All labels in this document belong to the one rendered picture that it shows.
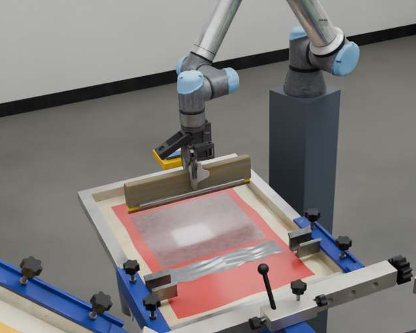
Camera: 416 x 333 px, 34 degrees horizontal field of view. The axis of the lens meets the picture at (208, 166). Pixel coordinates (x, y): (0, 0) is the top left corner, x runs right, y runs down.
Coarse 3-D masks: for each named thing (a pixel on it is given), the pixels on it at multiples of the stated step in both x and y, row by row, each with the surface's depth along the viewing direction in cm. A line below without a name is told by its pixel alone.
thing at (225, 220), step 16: (224, 192) 232; (192, 208) 224; (208, 208) 224; (224, 208) 223; (240, 208) 223; (208, 224) 215; (224, 224) 215; (240, 224) 215; (256, 224) 214; (208, 240) 208; (224, 240) 207; (240, 240) 207; (256, 240) 207; (272, 256) 200; (288, 256) 199; (240, 272) 194; (256, 272) 193; (272, 272) 193; (288, 272) 193; (304, 272) 192; (256, 288) 187; (272, 288) 187
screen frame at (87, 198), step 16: (208, 160) 245; (144, 176) 236; (256, 176) 233; (80, 192) 229; (96, 192) 228; (112, 192) 231; (256, 192) 229; (272, 192) 224; (96, 208) 220; (272, 208) 220; (288, 208) 215; (96, 224) 212; (288, 224) 212; (112, 240) 204; (112, 256) 197; (320, 256) 197; (336, 272) 186; (288, 288) 181; (240, 304) 176; (192, 320) 172
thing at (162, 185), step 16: (224, 160) 213; (240, 160) 213; (160, 176) 205; (176, 176) 206; (208, 176) 211; (224, 176) 213; (240, 176) 216; (128, 192) 202; (144, 192) 204; (160, 192) 206; (176, 192) 208
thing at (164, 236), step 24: (120, 216) 222; (144, 216) 221; (168, 216) 220; (144, 240) 209; (168, 240) 208; (192, 240) 208; (168, 264) 198; (192, 288) 188; (216, 288) 188; (240, 288) 188; (192, 312) 180
